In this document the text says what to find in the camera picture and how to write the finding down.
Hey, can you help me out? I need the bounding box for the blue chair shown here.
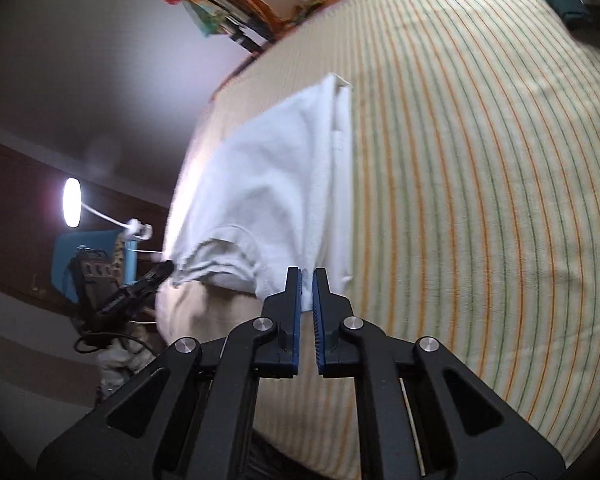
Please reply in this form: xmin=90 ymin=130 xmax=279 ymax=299
xmin=52 ymin=230 xmax=140 ymax=301

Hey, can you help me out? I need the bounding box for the colourful printed scarf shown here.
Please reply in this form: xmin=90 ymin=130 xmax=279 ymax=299
xmin=140 ymin=0 xmax=231 ymax=38

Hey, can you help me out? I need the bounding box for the white clip-on desk lamp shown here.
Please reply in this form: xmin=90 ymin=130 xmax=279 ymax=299
xmin=62 ymin=177 xmax=155 ymax=243

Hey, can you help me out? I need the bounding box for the silver folded tripod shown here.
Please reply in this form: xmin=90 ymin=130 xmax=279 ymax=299
xmin=152 ymin=0 xmax=275 ymax=53

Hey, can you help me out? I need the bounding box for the yellow striped bed sheet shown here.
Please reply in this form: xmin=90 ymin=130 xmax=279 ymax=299
xmin=155 ymin=0 xmax=600 ymax=480

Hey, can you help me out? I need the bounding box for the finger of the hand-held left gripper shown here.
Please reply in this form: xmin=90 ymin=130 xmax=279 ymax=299
xmin=114 ymin=260 xmax=175 ymax=311

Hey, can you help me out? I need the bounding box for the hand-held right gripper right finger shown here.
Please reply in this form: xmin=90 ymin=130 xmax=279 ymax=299
xmin=312 ymin=267 xmax=566 ymax=480

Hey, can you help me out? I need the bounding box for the leopard print cloth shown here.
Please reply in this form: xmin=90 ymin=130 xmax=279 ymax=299
xmin=112 ymin=242 xmax=133 ymax=281

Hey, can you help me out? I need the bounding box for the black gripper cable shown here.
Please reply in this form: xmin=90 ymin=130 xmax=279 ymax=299
xmin=74 ymin=332 xmax=153 ymax=356

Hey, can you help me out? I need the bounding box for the white t-shirt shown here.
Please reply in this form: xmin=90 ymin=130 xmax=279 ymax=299
xmin=162 ymin=72 xmax=355 ymax=311

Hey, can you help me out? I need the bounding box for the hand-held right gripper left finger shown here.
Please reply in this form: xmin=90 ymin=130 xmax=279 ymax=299
xmin=37 ymin=266 xmax=303 ymax=480

